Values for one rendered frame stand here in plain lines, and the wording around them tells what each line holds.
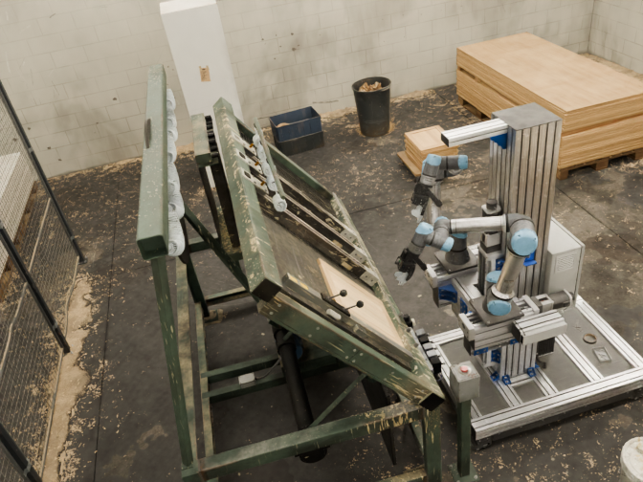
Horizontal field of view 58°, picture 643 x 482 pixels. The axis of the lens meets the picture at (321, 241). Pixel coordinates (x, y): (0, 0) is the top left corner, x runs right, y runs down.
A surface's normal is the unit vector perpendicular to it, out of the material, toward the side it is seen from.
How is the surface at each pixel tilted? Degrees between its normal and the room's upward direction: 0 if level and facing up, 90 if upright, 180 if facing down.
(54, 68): 90
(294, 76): 90
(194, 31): 90
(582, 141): 90
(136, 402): 0
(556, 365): 0
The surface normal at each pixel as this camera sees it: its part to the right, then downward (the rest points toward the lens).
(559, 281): 0.25, 0.53
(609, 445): -0.14, -0.81
